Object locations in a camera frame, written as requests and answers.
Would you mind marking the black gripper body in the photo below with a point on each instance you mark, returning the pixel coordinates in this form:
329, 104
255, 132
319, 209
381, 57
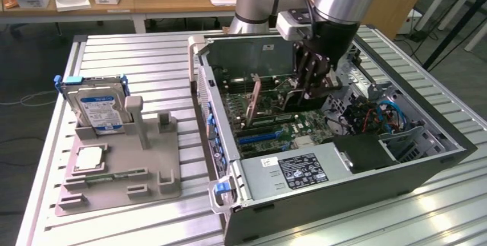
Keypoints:
335, 40

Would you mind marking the nvidia graphics card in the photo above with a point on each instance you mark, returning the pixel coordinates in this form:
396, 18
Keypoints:
300, 100

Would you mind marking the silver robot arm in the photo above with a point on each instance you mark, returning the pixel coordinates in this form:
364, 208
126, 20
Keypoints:
341, 0

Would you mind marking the metal disk bay cage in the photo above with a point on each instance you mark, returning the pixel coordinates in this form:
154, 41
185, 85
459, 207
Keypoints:
336, 100

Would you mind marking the green motherboard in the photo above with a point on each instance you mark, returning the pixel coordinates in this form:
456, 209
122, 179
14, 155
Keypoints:
308, 126

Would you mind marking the silver chipset heat sink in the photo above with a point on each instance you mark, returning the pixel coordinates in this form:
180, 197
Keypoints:
305, 142

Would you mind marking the wooden cabinet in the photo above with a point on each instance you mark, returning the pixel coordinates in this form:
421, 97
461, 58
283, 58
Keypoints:
399, 6

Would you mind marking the blue expansion slot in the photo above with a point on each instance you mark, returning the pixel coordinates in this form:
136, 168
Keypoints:
260, 137

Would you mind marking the black shroud box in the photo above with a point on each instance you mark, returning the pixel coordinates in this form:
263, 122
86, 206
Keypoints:
364, 154

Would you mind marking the black slanted pole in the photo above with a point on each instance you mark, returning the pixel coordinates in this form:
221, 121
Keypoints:
448, 42

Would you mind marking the blue card retainer strip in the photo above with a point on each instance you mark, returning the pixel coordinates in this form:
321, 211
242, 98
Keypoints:
214, 140

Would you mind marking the grey power supply unit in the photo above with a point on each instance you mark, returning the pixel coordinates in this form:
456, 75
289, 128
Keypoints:
265, 177

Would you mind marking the black open pc case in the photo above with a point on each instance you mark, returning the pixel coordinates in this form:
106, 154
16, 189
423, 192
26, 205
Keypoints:
341, 200

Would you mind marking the blue case latch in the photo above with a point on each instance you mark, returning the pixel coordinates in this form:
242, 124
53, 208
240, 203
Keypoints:
221, 188

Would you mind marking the hard disk in blue caddy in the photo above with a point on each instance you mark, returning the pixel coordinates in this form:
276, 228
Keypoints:
98, 109

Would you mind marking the green ram stick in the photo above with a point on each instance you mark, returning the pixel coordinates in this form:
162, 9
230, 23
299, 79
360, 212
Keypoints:
109, 177

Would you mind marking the grey parts rack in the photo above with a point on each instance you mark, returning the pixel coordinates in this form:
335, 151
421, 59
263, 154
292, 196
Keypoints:
125, 194

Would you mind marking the silver cpu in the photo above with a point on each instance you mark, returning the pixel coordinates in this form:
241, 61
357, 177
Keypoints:
89, 158

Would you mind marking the white round moulded block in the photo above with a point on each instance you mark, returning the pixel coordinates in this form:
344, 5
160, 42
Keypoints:
72, 0

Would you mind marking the orange small object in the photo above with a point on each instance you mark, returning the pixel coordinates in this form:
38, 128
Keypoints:
10, 3

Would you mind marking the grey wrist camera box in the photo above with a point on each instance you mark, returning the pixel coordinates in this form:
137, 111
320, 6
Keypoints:
292, 26

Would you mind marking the white table frame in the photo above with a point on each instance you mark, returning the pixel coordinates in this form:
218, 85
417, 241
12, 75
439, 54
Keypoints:
473, 40

